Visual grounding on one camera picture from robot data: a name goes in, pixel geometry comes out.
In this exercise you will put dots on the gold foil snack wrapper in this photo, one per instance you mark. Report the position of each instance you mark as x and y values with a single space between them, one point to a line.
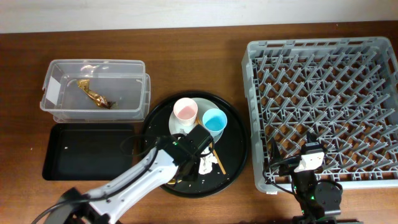
99 100

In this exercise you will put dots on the white tissue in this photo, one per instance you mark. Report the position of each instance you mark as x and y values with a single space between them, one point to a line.
206 164

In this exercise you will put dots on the wooden chopstick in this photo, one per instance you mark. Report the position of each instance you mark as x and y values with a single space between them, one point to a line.
215 154

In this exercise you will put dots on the pink plastic cup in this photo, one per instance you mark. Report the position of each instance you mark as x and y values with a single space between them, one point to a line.
185 110

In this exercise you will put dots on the blue plastic cup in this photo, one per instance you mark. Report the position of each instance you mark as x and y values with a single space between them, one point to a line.
214 120

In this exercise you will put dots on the black rectangular tray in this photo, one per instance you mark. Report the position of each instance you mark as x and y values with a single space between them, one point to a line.
88 151

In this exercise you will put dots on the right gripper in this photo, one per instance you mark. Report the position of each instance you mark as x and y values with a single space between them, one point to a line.
289 165

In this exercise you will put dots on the clear plastic waste bin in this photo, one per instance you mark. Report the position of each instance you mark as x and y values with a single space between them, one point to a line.
123 81

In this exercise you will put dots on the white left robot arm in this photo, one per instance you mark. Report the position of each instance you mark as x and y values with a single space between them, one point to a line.
108 203

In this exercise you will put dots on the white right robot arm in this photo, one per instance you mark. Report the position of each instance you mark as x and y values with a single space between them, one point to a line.
319 199

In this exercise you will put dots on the grey dishwasher rack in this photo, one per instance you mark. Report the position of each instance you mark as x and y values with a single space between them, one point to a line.
343 90

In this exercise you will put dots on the round black serving tray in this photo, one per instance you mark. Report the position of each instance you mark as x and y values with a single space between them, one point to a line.
232 148

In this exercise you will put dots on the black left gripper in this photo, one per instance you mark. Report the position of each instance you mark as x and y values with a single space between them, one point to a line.
189 170

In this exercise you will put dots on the pale grey round plate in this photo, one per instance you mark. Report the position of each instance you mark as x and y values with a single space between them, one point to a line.
203 105

